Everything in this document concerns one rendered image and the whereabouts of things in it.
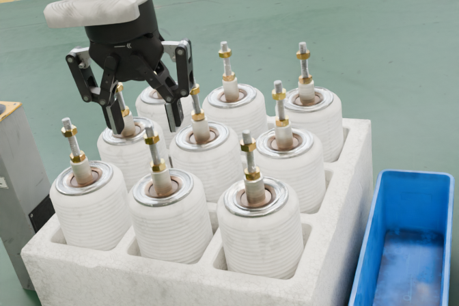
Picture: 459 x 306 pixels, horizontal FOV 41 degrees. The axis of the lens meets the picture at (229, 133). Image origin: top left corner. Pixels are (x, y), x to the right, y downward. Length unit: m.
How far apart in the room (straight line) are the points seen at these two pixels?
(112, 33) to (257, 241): 0.27
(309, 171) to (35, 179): 0.41
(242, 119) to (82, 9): 0.38
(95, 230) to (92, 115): 0.77
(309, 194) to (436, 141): 0.52
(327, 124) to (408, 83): 0.63
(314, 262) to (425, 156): 0.54
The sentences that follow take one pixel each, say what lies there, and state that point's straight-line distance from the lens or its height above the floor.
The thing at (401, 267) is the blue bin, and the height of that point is 0.00.
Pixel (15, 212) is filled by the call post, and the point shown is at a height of 0.17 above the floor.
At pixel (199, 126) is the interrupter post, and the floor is 0.28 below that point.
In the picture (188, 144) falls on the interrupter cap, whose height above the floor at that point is 0.25.
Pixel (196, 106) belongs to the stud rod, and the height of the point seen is 0.30.
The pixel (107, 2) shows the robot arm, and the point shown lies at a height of 0.51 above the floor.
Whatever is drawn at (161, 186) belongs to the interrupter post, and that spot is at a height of 0.26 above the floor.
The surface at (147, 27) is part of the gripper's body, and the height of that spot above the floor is 0.46.
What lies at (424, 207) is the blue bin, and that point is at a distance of 0.99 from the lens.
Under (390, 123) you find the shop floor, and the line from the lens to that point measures 1.32.
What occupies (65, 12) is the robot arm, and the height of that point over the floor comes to 0.50.
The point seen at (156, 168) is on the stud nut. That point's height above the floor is 0.29.
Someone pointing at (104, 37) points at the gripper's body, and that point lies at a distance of 0.63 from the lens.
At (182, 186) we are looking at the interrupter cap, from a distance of 0.74.
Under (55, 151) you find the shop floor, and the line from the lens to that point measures 1.43.
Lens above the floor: 0.67
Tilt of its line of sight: 30 degrees down
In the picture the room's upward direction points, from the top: 10 degrees counter-clockwise
